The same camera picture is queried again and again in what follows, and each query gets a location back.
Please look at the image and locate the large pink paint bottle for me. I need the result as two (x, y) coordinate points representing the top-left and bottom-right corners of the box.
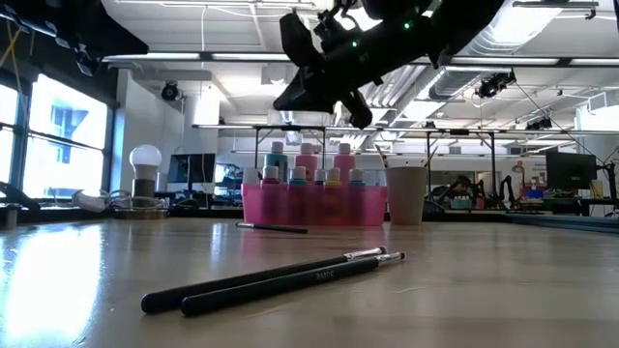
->
(333, 142), (358, 185)
(294, 142), (319, 184)

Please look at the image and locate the yellow hanging cable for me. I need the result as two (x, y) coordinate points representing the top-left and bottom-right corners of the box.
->
(0, 18), (28, 102)

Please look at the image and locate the black beam with light strips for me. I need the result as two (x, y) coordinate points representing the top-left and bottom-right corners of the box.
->
(101, 50), (619, 69)

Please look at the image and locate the pink plastic bin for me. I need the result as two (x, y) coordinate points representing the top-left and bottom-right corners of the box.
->
(241, 183), (388, 227)

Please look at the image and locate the black computer monitor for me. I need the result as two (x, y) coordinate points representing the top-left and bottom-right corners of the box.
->
(167, 153), (217, 194)
(545, 151), (599, 192)

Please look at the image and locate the black ceiling camera rig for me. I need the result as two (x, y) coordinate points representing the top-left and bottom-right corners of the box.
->
(475, 69), (517, 101)

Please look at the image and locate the white bulb table lamp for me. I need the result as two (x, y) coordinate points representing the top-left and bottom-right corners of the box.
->
(113, 143), (168, 221)

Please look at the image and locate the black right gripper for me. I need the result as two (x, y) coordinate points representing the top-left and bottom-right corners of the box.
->
(272, 0), (439, 131)

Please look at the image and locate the beige ribbed cup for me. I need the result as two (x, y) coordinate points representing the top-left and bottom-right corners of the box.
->
(385, 166), (428, 226)

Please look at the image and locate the black metal station frame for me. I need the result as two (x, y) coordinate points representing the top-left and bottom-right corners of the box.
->
(425, 128), (498, 210)
(251, 124), (328, 186)

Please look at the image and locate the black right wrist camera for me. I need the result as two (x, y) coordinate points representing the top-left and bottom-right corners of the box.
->
(279, 12), (324, 69)

